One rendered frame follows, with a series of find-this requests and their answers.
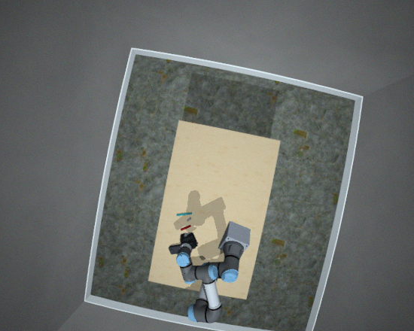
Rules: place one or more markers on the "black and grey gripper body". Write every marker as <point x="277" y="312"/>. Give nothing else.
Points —
<point x="192" y="238"/>

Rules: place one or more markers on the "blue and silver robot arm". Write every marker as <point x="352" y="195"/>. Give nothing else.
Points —
<point x="207" y="308"/>

